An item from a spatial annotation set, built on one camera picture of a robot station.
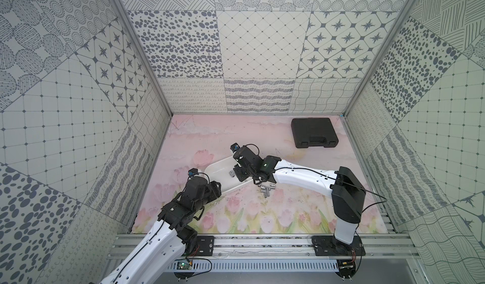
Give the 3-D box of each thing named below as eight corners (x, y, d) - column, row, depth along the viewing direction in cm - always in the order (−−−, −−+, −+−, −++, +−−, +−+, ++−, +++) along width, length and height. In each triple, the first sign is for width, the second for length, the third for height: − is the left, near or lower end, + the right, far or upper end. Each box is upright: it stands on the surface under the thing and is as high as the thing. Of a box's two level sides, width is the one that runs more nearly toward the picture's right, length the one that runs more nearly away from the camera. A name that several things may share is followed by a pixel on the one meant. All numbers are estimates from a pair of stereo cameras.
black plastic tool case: (295, 149, 106) (297, 143, 102) (290, 124, 119) (292, 118, 114) (336, 149, 106) (340, 143, 102) (327, 124, 119) (330, 118, 114)
